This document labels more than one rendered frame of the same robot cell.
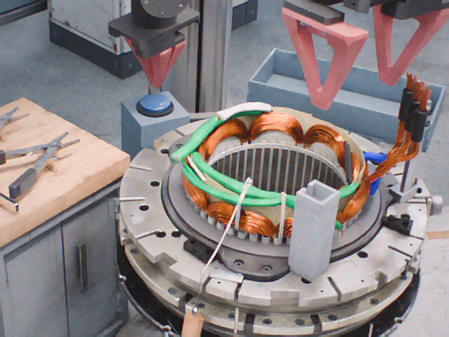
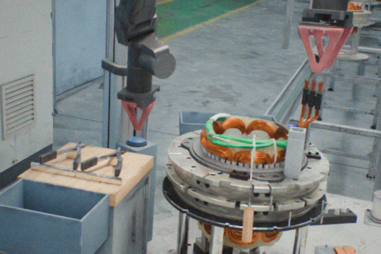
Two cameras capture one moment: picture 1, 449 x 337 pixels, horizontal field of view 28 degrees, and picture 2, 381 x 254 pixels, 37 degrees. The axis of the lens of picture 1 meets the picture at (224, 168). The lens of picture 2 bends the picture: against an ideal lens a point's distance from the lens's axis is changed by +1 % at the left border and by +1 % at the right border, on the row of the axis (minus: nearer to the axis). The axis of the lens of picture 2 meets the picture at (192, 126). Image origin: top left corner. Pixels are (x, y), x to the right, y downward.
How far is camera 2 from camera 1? 53 cm
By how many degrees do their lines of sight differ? 26
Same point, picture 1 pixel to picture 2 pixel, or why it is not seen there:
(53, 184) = (126, 172)
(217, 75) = (143, 134)
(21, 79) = not seen: outside the picture
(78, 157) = (128, 160)
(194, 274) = (245, 185)
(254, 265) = (269, 176)
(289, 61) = (189, 116)
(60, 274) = (127, 231)
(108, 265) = (140, 229)
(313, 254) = (299, 163)
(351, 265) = (308, 172)
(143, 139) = not seen: hidden behind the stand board
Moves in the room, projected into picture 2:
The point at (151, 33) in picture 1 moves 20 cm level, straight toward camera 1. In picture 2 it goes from (144, 94) to (186, 122)
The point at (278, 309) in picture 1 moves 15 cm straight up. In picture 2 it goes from (285, 197) to (296, 117)
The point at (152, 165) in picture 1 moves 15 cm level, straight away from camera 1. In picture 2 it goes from (180, 152) to (149, 128)
